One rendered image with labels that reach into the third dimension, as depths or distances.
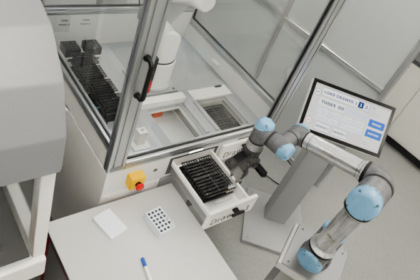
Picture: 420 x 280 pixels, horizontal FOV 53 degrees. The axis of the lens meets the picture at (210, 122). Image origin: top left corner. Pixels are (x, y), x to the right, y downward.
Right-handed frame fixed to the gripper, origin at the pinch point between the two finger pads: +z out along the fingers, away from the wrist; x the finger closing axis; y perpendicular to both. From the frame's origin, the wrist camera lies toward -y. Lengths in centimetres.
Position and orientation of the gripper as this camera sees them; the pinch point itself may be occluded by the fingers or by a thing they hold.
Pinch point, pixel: (233, 178)
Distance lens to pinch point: 196.2
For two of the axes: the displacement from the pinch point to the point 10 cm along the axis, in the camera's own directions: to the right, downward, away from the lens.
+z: -3.2, 7.2, 6.1
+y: 7.7, -1.8, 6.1
